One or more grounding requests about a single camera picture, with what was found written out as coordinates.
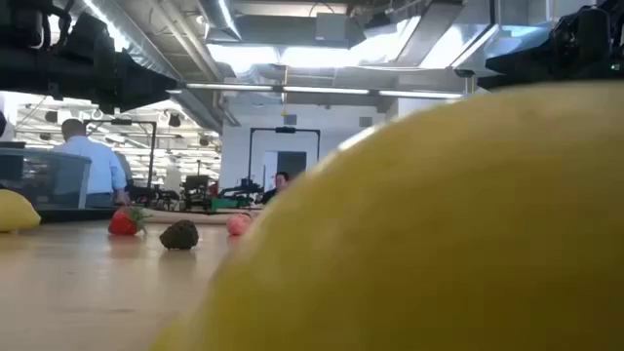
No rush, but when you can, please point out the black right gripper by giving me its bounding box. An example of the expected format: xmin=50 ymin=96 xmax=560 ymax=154
xmin=480 ymin=0 xmax=624 ymax=83

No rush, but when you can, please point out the red strawberry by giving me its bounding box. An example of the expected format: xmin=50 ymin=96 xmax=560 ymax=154
xmin=107 ymin=206 xmax=153 ymax=237

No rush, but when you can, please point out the dark doorway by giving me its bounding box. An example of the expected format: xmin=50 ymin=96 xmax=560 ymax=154
xmin=276 ymin=150 xmax=308 ymax=180

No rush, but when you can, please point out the black aluminium table frame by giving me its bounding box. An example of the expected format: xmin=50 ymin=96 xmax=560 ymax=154
xmin=37 ymin=208 xmax=118 ymax=224

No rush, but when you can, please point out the grey mesh office chair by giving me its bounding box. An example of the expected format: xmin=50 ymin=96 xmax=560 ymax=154
xmin=0 ymin=147 xmax=94 ymax=211

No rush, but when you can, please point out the brown wooden board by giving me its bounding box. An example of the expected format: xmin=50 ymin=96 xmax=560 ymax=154
xmin=139 ymin=208 xmax=263 ymax=226

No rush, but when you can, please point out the person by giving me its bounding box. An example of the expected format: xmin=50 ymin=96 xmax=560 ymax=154
xmin=256 ymin=171 xmax=292 ymax=206
xmin=52 ymin=118 xmax=131 ymax=209

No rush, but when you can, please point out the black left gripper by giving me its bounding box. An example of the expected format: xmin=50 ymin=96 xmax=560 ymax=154
xmin=53 ymin=12 xmax=179 ymax=113

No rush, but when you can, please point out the green box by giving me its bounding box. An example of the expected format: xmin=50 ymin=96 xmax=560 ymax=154
xmin=210 ymin=196 xmax=241 ymax=213

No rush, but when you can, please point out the black equipment cart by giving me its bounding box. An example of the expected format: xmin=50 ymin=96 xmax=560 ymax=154
xmin=182 ymin=174 xmax=212 ymax=212

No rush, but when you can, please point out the yellow lemon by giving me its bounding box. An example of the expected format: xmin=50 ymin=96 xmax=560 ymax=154
xmin=0 ymin=188 xmax=42 ymax=234
xmin=149 ymin=80 xmax=624 ymax=351

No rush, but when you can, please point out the black gantry frame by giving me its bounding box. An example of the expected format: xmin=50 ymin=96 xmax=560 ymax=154
xmin=81 ymin=119 xmax=158 ymax=190
xmin=247 ymin=126 xmax=322 ymax=184

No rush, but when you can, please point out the long ceiling light strip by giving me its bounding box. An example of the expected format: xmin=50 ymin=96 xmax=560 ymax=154
xmin=183 ymin=82 xmax=465 ymax=100

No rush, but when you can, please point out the dark blackberry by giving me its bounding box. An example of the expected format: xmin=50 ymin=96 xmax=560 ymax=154
xmin=158 ymin=218 xmax=201 ymax=252

